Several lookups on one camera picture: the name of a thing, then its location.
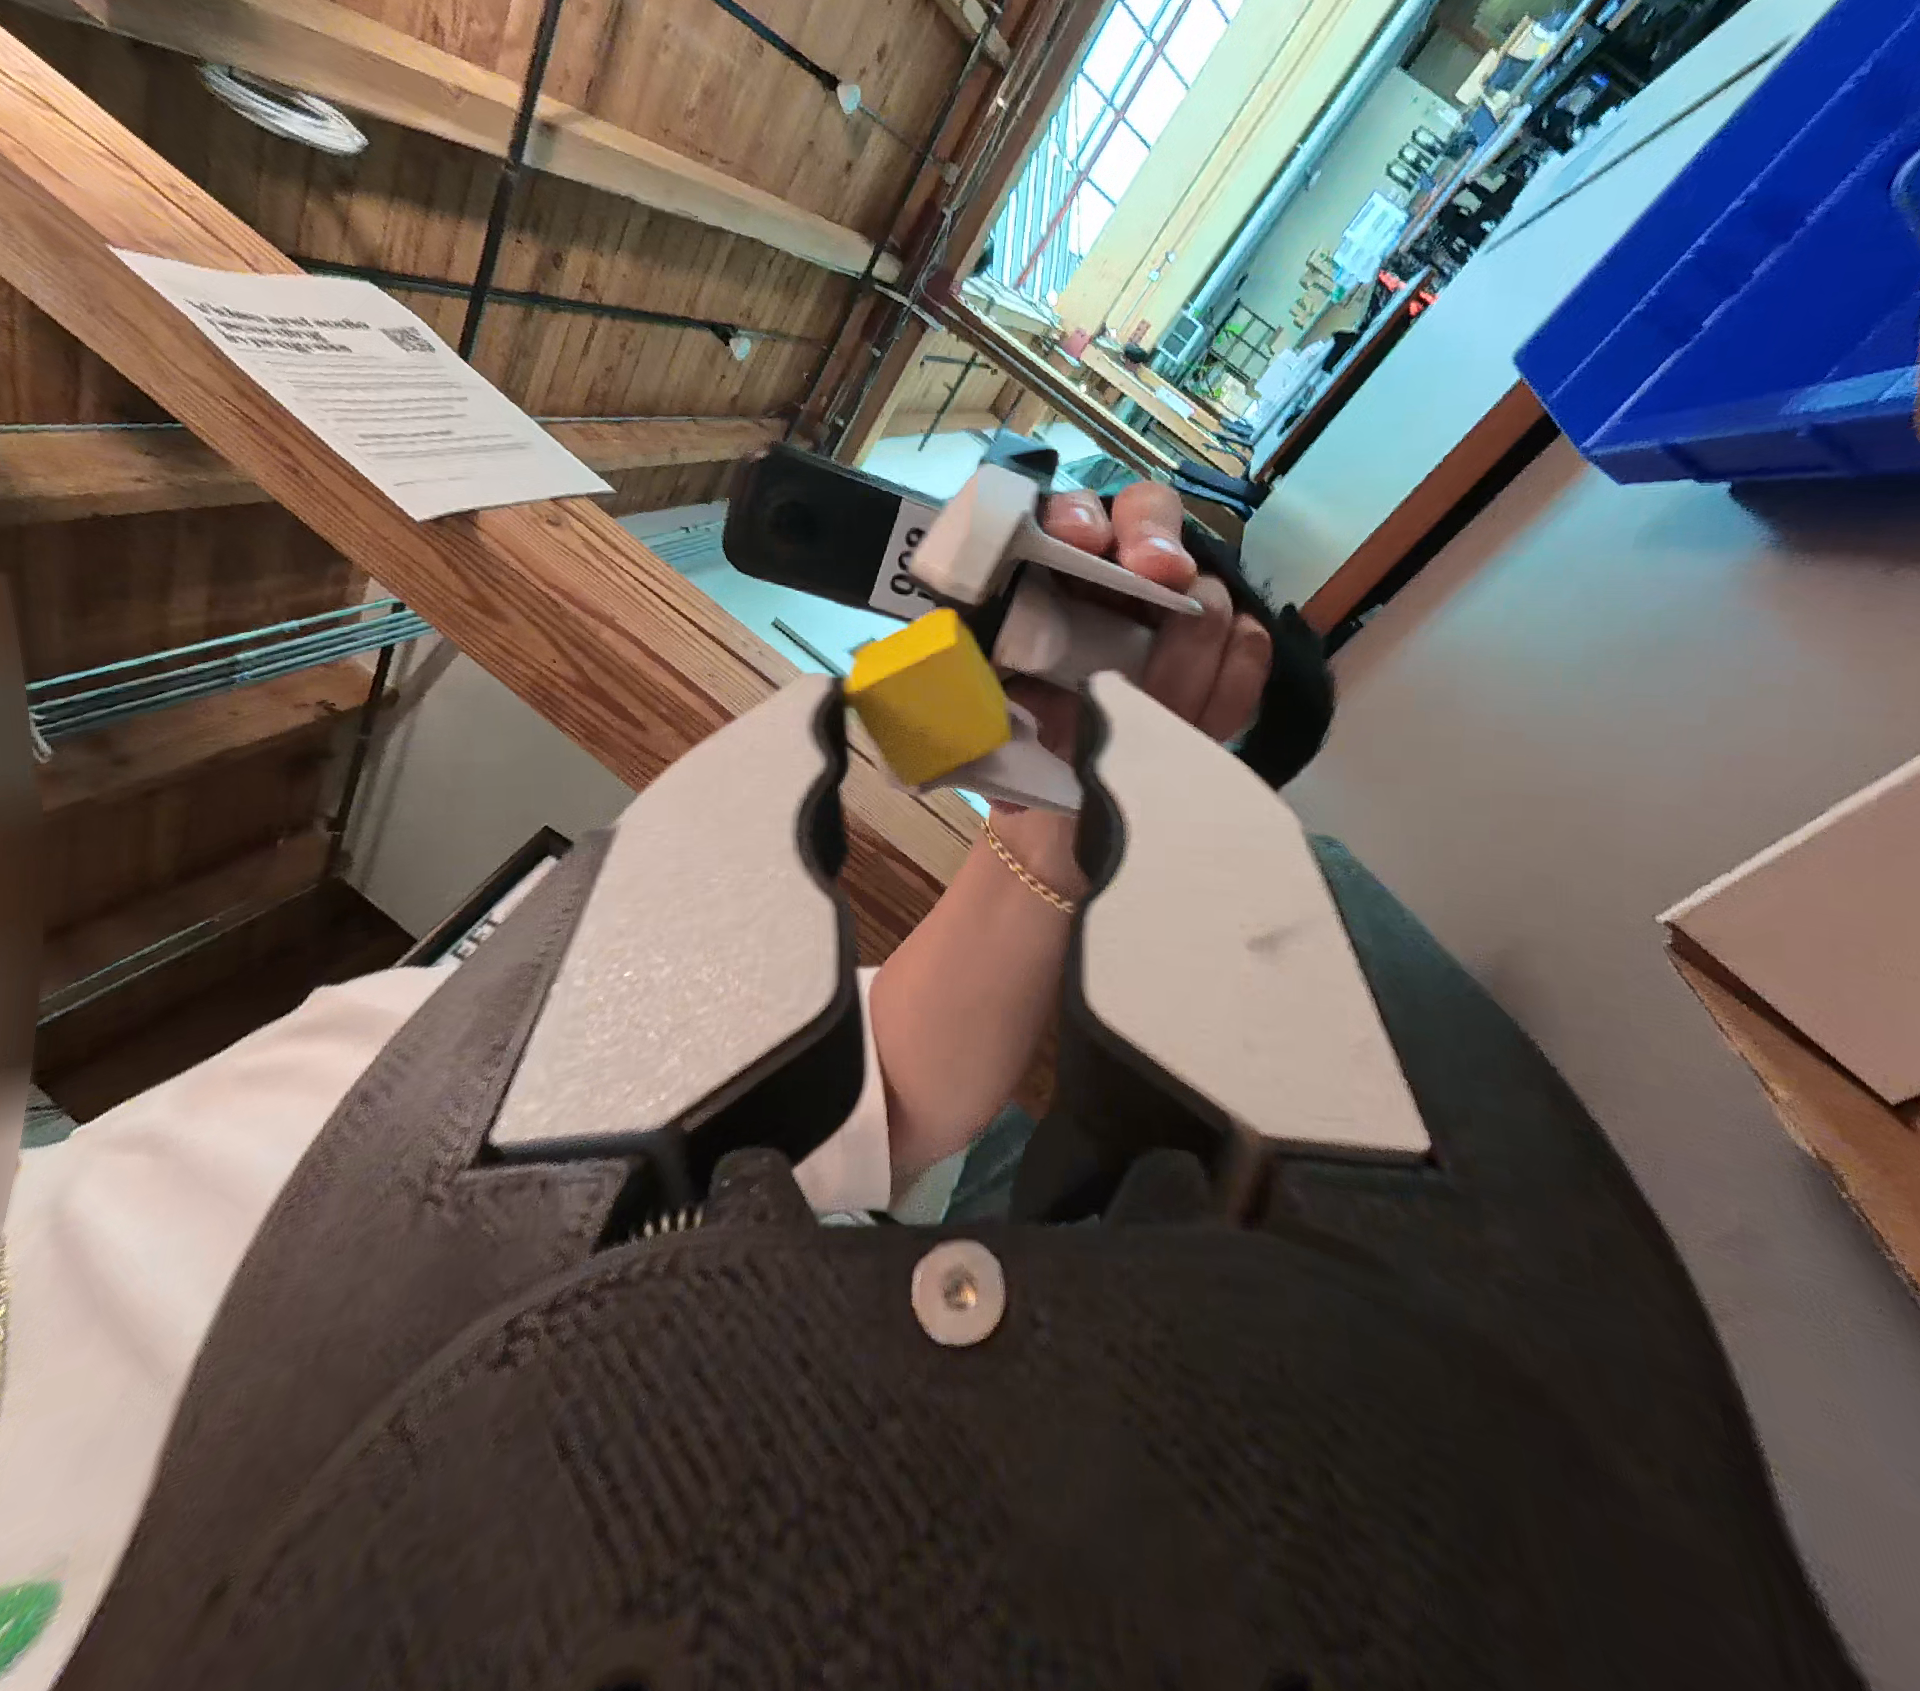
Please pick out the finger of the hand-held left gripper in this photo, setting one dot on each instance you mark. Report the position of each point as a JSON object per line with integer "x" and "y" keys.
{"x": 975, "y": 544}
{"x": 1028, "y": 774}

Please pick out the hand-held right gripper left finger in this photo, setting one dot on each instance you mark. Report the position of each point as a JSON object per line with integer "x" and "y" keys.
{"x": 690, "y": 956}

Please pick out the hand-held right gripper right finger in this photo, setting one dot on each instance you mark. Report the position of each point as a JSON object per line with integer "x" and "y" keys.
{"x": 1245, "y": 956}

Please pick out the yellow cube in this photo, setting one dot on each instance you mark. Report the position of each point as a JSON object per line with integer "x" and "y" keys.
{"x": 922, "y": 702}

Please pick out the white cardboard box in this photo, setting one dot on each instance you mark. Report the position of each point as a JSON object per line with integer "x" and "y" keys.
{"x": 1831, "y": 942}

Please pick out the person's left forearm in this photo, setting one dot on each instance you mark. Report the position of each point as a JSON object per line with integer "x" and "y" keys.
{"x": 960, "y": 1016}

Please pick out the person's left hand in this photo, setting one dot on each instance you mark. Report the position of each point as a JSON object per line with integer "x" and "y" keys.
{"x": 1222, "y": 672}

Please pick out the black framed sign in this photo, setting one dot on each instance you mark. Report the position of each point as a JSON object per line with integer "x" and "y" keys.
{"x": 480, "y": 912}

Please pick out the thick wooden beam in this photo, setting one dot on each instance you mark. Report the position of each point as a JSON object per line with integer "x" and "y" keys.
{"x": 524, "y": 582}

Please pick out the white paper notice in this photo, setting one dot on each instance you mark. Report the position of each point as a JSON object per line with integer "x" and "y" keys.
{"x": 375, "y": 386}

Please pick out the grey metal pipe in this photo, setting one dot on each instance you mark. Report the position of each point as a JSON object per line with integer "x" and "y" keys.
{"x": 1321, "y": 146}

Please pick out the large paned window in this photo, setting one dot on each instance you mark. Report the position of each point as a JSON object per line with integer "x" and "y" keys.
{"x": 1155, "y": 26}

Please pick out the person's white shirt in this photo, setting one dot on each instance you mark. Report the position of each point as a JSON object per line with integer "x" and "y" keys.
{"x": 180, "y": 1196}

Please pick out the blue plastic bin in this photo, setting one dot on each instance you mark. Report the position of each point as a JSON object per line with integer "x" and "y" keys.
{"x": 1755, "y": 296}

